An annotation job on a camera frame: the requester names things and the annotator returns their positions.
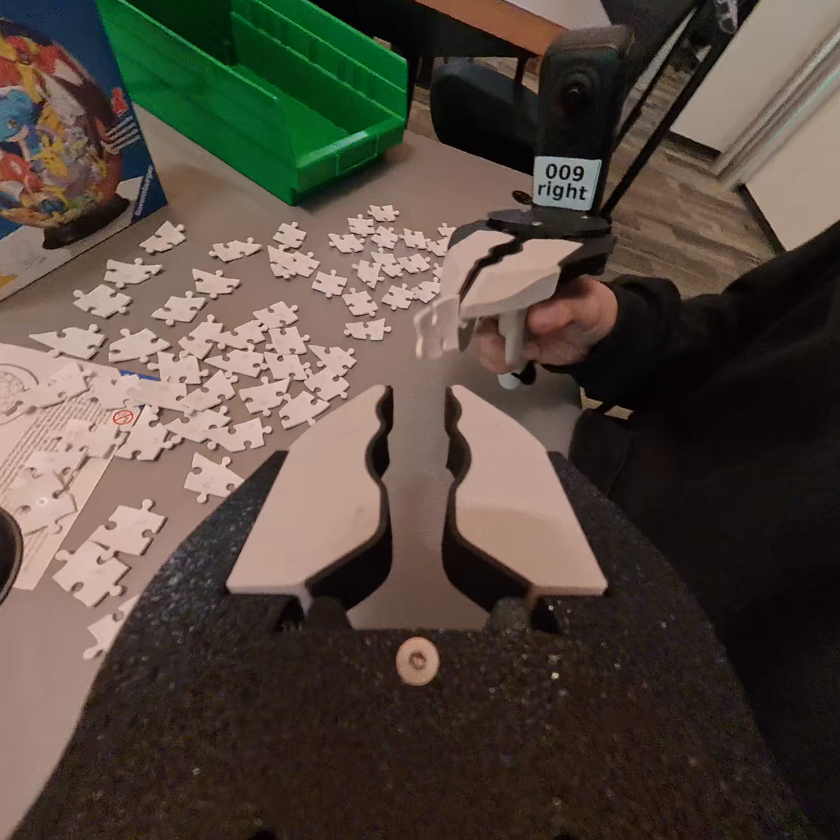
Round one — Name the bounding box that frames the person's right forearm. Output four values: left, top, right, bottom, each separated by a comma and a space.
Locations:
567, 220, 840, 421

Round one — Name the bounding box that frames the blue puzzle box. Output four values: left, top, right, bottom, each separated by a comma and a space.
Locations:
0, 16, 168, 301

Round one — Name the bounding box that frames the pile of white puzzle pieces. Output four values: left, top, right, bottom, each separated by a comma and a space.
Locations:
0, 205, 460, 660

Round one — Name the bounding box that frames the black hooded sweatshirt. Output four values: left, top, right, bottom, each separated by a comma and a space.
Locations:
571, 407, 840, 840

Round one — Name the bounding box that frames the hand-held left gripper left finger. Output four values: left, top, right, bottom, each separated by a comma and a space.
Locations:
225, 385, 395, 611

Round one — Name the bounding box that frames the white jigsaw puzzle piece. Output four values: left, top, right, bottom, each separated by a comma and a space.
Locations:
412, 292, 466, 361

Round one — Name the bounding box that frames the white instruction sheet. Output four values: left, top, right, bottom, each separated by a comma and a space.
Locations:
0, 341, 144, 592

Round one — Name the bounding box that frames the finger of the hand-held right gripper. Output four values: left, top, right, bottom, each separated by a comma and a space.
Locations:
459, 238, 585, 322
446, 228, 519, 309

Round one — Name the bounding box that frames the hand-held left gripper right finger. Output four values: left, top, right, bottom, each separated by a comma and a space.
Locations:
441, 385, 609, 611

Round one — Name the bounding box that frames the black padded chair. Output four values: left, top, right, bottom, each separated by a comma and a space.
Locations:
430, 58, 542, 173

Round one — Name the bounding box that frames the person's right hand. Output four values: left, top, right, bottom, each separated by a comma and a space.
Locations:
476, 279, 619, 375

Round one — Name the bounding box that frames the wooden workbench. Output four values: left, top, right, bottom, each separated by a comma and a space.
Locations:
407, 0, 568, 60

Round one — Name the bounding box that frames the green plastic bin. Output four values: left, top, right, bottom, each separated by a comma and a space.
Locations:
97, 0, 409, 206

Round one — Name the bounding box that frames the black dome puzzle stand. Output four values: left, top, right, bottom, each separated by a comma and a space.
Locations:
0, 512, 24, 606

